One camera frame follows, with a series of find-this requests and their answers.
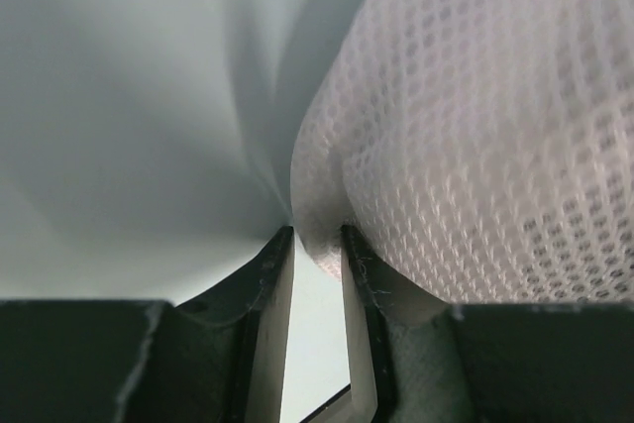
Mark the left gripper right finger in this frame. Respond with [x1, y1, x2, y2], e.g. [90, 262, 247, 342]
[341, 226, 633, 422]

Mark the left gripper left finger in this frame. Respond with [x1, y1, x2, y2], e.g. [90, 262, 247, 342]
[1, 227, 294, 422]

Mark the white mesh laundry bag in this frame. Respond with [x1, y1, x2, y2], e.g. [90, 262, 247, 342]
[290, 0, 633, 302]

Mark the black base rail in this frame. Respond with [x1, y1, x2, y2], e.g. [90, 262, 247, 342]
[300, 381, 361, 423]

